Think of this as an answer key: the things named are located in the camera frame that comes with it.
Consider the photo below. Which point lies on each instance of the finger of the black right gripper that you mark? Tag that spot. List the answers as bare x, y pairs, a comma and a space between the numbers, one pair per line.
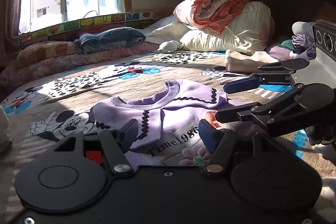
301, 107
279, 73

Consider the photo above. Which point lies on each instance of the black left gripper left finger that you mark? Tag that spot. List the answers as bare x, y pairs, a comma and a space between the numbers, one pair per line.
115, 144

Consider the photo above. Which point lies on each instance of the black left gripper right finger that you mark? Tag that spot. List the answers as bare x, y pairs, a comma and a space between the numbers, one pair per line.
219, 143

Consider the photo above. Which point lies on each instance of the purple knit sweater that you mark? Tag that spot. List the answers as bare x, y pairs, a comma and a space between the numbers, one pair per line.
168, 122

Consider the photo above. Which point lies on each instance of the pile of purple grey clothes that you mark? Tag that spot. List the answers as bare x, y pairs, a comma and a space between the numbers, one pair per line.
302, 45

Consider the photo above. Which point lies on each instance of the beige folded garment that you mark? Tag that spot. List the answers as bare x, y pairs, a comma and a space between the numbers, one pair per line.
240, 63

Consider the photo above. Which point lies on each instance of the cream white quilt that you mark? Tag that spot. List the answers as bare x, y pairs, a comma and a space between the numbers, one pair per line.
247, 33

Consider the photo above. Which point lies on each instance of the Mickey Mouse brown blanket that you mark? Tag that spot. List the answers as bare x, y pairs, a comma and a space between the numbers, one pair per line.
62, 103

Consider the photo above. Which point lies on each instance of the dark wooden headboard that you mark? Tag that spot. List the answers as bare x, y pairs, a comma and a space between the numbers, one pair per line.
287, 12

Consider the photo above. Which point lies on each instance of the orange rolled quilt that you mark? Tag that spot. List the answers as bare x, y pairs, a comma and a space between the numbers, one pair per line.
211, 15

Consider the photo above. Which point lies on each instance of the blue folded blanket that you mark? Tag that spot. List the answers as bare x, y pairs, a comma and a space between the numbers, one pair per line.
122, 37

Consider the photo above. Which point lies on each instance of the white plush toy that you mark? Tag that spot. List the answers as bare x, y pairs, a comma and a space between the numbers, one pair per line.
170, 46

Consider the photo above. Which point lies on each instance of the pink patterned cloth pile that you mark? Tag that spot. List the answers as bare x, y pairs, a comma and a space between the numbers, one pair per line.
6, 142

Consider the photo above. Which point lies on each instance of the pink floral quilt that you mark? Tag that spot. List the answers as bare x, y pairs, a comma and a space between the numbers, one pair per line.
46, 58

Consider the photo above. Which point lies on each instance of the colourful alphabet foam mat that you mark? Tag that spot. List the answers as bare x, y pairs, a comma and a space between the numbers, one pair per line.
71, 30

